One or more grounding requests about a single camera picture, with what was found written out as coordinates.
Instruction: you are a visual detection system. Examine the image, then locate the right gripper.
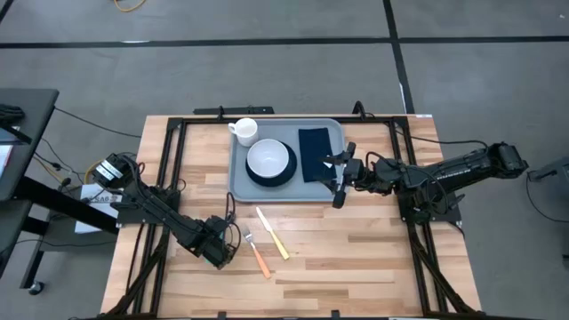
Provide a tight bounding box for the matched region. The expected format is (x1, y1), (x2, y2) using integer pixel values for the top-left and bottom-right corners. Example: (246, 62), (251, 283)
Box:
(312, 141), (367, 192)

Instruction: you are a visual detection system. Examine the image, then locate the navy cloth napkin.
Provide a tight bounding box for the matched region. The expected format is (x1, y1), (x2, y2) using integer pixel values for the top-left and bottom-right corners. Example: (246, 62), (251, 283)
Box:
(298, 127), (339, 184)

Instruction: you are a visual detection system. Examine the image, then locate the orange-handled fork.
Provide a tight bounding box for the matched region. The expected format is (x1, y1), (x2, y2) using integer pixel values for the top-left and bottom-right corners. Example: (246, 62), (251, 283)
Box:
(241, 226), (273, 280)

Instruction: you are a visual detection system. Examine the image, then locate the dark teal plate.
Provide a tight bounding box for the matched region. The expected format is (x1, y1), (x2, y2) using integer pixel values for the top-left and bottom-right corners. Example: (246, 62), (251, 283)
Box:
(244, 140), (299, 188)

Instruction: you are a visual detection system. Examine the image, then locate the yellow-handled knife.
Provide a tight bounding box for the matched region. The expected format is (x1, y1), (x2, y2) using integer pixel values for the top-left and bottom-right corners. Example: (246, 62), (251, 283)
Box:
(255, 206), (291, 261)

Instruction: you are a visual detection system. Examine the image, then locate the white bowl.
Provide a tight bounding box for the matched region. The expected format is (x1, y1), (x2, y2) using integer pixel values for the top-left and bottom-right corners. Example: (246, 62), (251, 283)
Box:
(246, 138), (291, 180)

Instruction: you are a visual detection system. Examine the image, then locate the white mug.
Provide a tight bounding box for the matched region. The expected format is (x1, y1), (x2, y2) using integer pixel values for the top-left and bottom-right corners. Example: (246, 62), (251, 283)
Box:
(228, 117), (260, 148)

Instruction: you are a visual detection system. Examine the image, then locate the grey plastic tray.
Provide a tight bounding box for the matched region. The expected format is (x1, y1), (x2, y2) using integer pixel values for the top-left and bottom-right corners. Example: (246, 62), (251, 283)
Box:
(228, 117), (349, 204)

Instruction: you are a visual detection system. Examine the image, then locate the white printed paper sheet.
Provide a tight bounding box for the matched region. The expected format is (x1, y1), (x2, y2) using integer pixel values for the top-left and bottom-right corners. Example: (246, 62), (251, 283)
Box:
(74, 180), (130, 235)

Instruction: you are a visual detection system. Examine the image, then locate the black side desk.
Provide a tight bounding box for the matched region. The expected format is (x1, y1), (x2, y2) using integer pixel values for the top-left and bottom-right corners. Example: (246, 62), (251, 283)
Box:
(0, 87), (121, 297)

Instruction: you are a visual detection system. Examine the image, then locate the grey equipment stand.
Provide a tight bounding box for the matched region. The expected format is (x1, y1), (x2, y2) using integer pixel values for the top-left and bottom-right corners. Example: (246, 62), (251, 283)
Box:
(528, 155), (569, 193)

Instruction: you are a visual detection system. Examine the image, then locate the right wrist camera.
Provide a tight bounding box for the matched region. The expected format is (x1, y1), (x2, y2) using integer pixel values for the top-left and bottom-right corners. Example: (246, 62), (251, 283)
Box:
(332, 186), (349, 211)

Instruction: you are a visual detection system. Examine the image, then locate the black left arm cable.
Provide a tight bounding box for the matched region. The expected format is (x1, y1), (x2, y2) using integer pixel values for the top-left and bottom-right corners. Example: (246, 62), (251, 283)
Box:
(223, 190), (242, 251)

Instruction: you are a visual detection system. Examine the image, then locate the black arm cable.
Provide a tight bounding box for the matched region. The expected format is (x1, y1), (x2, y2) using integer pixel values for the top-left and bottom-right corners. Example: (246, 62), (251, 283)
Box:
(223, 190), (242, 251)
(353, 100), (490, 148)

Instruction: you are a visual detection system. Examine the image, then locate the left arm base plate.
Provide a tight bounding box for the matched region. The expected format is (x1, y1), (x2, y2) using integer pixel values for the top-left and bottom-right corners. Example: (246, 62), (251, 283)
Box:
(109, 190), (180, 226)

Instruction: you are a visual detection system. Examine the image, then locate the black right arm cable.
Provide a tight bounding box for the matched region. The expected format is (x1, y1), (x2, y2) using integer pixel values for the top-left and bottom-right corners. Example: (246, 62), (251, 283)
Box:
(353, 100), (490, 148)

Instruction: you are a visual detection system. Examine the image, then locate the black bar with cables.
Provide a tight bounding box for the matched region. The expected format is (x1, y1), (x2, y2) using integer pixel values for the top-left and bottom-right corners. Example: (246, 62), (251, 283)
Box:
(193, 105), (276, 116)

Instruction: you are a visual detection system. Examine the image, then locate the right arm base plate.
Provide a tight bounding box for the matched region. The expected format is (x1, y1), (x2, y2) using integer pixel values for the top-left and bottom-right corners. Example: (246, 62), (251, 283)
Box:
(397, 195), (463, 226)

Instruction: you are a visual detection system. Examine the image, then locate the black aluminium table frame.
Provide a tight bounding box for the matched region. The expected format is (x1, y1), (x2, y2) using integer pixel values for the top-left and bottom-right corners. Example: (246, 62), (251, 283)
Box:
(100, 113), (484, 320)

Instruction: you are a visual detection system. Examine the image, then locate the yellow floor cable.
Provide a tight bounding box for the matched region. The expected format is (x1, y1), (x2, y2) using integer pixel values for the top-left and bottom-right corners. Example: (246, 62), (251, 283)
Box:
(84, 159), (104, 184)
(113, 0), (147, 13)

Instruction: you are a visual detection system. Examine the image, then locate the black floor cable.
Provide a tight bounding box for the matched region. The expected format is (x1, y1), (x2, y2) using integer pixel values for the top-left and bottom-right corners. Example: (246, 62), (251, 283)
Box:
(52, 106), (142, 139)

